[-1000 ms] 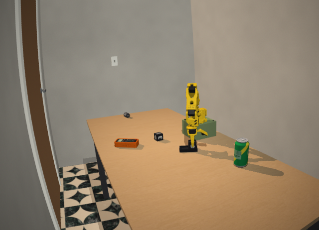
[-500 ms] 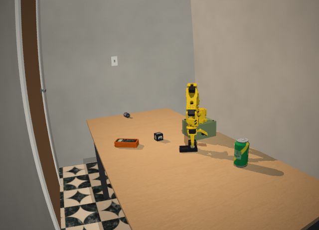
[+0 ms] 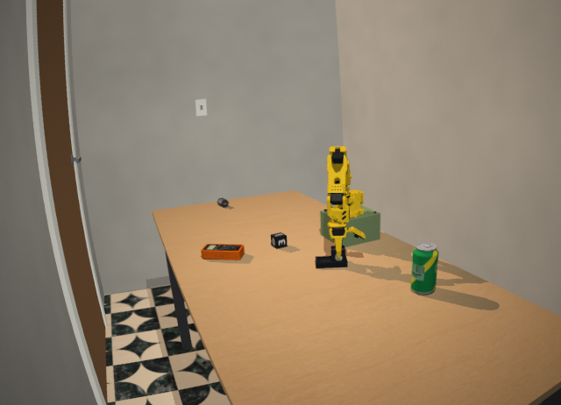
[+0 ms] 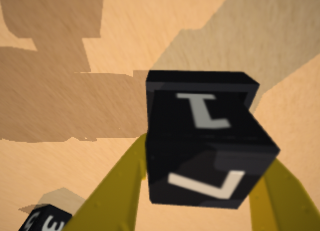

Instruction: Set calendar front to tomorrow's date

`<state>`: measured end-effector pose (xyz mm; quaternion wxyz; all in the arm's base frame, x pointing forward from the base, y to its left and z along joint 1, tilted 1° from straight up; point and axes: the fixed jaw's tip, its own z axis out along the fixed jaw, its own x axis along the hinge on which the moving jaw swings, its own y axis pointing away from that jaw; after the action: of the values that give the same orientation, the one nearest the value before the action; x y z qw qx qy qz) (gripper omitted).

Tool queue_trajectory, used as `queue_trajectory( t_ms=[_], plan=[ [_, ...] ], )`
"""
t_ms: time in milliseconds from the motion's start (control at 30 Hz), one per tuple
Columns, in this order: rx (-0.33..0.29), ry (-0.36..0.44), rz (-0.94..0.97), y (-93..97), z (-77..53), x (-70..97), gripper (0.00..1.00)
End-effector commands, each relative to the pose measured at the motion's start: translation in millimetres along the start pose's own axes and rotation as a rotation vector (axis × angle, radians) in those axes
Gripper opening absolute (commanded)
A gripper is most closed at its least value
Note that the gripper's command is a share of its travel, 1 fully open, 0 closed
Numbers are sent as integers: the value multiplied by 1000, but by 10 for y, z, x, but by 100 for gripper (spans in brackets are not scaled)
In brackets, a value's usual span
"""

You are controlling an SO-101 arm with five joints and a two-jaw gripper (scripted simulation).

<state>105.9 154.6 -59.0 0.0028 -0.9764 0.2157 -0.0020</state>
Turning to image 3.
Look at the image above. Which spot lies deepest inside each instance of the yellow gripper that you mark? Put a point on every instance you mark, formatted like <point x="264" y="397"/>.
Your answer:
<point x="339" y="232"/>

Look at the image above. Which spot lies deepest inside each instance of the orange digital multimeter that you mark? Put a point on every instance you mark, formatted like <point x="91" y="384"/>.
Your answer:
<point x="222" y="251"/>

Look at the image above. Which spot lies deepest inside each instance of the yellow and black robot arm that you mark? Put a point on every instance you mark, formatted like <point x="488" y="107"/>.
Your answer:
<point x="347" y="203"/>

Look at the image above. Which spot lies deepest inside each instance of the green drink can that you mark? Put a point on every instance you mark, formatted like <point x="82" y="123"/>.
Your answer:
<point x="424" y="268"/>

